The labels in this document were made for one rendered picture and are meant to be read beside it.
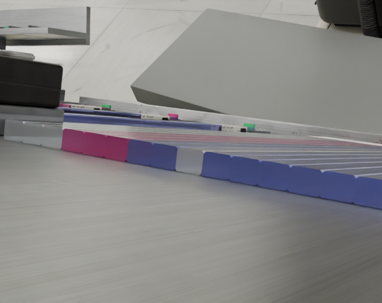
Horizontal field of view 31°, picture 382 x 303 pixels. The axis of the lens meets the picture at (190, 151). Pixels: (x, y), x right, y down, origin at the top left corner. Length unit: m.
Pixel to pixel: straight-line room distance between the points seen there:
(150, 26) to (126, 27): 0.10
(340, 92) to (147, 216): 0.90
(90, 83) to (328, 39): 1.34
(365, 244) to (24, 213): 0.09
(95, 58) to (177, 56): 1.27
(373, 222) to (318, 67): 0.90
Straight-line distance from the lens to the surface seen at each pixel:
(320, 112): 1.05
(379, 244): 0.20
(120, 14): 2.70
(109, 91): 2.32
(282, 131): 0.84
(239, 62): 1.19
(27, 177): 0.24
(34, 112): 0.42
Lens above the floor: 1.29
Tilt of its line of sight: 41 degrees down
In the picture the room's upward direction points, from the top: 23 degrees counter-clockwise
